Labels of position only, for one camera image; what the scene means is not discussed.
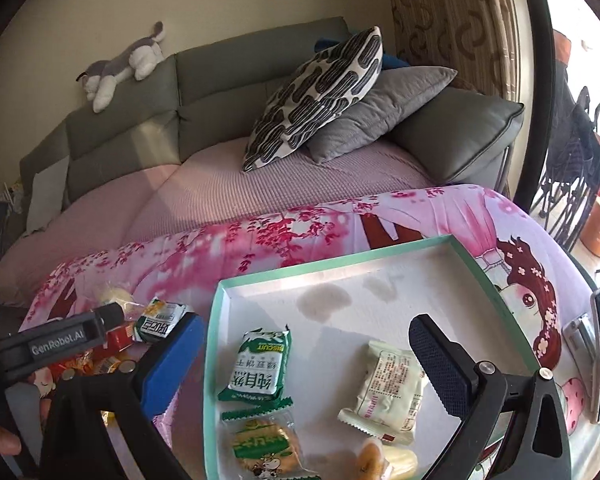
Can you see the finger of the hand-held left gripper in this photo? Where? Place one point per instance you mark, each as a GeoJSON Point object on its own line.
{"type": "Point", "coordinates": [112, 312]}

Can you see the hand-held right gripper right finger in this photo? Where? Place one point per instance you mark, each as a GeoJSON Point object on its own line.
{"type": "Point", "coordinates": [440, 365]}

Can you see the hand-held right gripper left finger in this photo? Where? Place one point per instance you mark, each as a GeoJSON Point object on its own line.
{"type": "Point", "coordinates": [165, 380]}

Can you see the small dark red packet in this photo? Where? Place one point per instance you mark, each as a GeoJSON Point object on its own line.
{"type": "Point", "coordinates": [121, 338]}

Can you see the red white cartoon packet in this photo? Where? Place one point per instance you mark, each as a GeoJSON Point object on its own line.
{"type": "Point", "coordinates": [80, 369]}

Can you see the teal-rimmed white tray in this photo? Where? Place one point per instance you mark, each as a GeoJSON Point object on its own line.
{"type": "Point", "coordinates": [380, 270]}

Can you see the person's left hand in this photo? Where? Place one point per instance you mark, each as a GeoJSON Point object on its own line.
{"type": "Point", "coordinates": [0, 437]}

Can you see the clear round bun packet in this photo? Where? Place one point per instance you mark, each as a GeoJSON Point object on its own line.
{"type": "Point", "coordinates": [112, 294]}

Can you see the green white drink-print packet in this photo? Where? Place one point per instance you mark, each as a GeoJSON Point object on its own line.
{"type": "Point", "coordinates": [160, 320]}

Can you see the white snack packet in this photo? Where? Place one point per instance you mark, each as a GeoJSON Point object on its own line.
{"type": "Point", "coordinates": [385, 390]}

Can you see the green white biscuit packet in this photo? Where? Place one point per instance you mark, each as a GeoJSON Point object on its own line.
{"type": "Point", "coordinates": [257, 375]}

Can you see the yellow bread packet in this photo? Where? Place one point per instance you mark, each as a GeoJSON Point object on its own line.
{"type": "Point", "coordinates": [380, 462]}

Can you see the clear packet with green print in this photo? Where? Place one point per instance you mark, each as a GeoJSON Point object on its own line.
{"type": "Point", "coordinates": [265, 445]}

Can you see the white paper sheet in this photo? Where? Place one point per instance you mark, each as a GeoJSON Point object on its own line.
{"type": "Point", "coordinates": [47, 195]}

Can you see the silver device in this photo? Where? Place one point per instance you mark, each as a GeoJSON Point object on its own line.
{"type": "Point", "coordinates": [580, 332]}

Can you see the pink sofa cover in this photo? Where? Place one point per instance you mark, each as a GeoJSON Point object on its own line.
{"type": "Point", "coordinates": [230, 190]}

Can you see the pink printed blanket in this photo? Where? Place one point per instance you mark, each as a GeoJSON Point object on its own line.
{"type": "Point", "coordinates": [330, 230]}

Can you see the black folding chair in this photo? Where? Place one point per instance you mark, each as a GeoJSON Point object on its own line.
{"type": "Point", "coordinates": [575, 160]}

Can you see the grey white plush dog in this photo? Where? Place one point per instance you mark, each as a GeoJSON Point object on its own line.
{"type": "Point", "coordinates": [125, 60]}

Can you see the grey-green sofa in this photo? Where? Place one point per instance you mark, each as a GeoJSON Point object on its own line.
{"type": "Point", "coordinates": [215, 75]}

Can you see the grey pillow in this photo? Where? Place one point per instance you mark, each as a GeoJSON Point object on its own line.
{"type": "Point", "coordinates": [380, 105]}

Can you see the black white patterned pillow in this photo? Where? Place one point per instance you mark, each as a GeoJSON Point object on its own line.
{"type": "Point", "coordinates": [310, 95]}

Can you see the beige patterned curtain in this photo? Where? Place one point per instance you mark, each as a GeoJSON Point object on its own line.
{"type": "Point", "coordinates": [455, 20]}

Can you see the black door frame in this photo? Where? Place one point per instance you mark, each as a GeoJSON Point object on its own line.
{"type": "Point", "coordinates": [540, 60]}

